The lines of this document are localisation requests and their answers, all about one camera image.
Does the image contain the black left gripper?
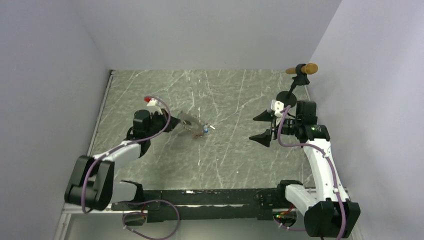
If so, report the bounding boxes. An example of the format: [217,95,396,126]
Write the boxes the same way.
[145,108,181,138]

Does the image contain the large ring of keys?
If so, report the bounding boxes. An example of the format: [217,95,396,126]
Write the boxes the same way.
[177,110,216,138]

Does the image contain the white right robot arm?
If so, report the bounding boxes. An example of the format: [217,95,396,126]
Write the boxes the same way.
[249,100,361,240]

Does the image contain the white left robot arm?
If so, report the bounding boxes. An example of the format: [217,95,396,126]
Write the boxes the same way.
[64,109,180,213]

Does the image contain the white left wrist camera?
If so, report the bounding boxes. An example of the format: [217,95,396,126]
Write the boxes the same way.
[143,96,163,112]

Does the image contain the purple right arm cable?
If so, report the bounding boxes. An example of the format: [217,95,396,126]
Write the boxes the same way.
[273,105,349,240]

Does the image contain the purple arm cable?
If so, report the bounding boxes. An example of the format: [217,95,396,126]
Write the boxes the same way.
[273,105,349,240]
[81,96,181,240]

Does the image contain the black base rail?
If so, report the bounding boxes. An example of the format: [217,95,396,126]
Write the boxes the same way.
[111,188,302,226]

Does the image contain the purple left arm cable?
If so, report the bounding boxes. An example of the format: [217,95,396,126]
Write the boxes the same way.
[81,96,181,240]

